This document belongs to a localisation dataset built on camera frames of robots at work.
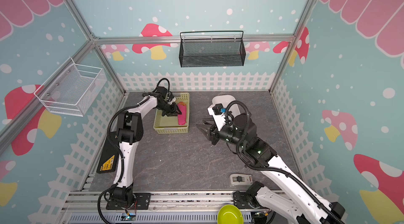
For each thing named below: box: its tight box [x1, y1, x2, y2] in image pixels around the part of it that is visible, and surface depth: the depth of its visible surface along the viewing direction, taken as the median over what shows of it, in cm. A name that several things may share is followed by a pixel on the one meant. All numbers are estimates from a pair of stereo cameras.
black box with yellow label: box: [96, 131, 120, 175], surface depth 87 cm
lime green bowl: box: [217, 204, 245, 224], surface depth 71 cm
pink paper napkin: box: [177, 101, 187, 126], surface depth 106 cm
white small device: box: [229, 172, 254, 187], surface depth 79 cm
